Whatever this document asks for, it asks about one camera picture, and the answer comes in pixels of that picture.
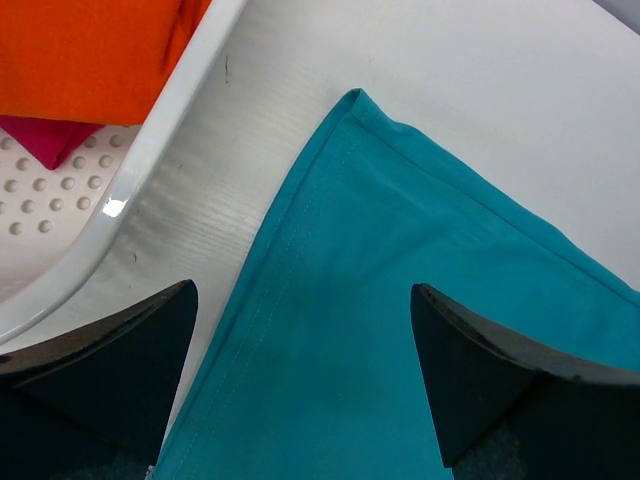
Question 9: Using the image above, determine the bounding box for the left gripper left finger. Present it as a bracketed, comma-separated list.
[1, 280, 198, 463]

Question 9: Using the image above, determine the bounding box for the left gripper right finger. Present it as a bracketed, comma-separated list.
[410, 284, 639, 470]

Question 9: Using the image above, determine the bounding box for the teal t-shirt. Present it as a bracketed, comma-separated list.
[153, 89, 639, 479]

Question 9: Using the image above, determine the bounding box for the white perforated plastic basket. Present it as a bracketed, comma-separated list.
[1, 0, 245, 343]

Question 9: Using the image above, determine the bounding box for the magenta t-shirt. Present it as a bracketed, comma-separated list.
[1, 115, 103, 170]

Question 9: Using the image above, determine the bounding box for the orange t-shirt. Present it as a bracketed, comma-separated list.
[1, 0, 209, 125]

